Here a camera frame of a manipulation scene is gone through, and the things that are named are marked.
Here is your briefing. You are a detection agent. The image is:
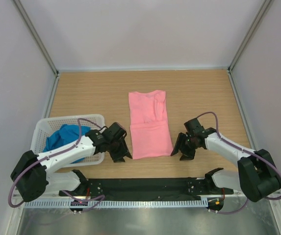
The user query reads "pink t shirt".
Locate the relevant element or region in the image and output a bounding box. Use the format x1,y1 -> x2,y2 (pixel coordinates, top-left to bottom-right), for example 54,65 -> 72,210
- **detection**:
128,90 -> 173,160

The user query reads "right aluminium frame post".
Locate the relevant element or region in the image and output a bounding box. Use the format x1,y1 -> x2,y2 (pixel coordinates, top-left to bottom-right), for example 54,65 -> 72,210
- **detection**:
228,0 -> 274,74

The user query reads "aluminium front rail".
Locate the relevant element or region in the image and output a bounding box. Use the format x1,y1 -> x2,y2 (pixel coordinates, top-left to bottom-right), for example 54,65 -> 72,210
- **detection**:
12,189 -> 281,198

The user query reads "white perforated plastic basket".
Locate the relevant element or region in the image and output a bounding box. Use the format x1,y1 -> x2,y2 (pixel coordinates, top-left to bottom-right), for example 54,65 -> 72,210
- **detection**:
30,114 -> 105,154

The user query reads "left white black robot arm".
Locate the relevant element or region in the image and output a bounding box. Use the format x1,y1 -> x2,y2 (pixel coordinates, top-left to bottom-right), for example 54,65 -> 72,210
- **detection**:
8,122 -> 131,202

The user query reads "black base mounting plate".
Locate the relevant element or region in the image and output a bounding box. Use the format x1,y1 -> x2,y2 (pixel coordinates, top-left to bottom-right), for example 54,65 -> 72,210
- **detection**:
69,177 -> 233,201

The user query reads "blue t shirt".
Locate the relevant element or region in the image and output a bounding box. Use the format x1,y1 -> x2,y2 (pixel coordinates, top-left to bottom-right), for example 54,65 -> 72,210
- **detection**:
43,124 -> 79,152

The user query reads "white slotted cable duct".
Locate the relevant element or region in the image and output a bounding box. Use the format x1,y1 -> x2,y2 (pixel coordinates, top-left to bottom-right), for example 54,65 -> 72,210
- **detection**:
25,198 -> 208,209

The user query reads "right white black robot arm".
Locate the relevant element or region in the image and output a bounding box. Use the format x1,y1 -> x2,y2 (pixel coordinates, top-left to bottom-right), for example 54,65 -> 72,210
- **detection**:
171,118 -> 281,202

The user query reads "left aluminium frame post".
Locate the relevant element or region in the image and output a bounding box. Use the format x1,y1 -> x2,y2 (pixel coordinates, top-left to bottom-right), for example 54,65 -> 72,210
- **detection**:
12,0 -> 59,77

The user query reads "aluminium frame post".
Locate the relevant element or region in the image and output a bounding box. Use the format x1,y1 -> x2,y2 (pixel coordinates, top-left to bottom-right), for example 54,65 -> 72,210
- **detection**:
228,0 -> 274,74
12,0 -> 59,77

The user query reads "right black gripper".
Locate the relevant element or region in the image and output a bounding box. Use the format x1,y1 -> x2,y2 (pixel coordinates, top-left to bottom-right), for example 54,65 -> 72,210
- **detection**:
171,132 -> 200,161

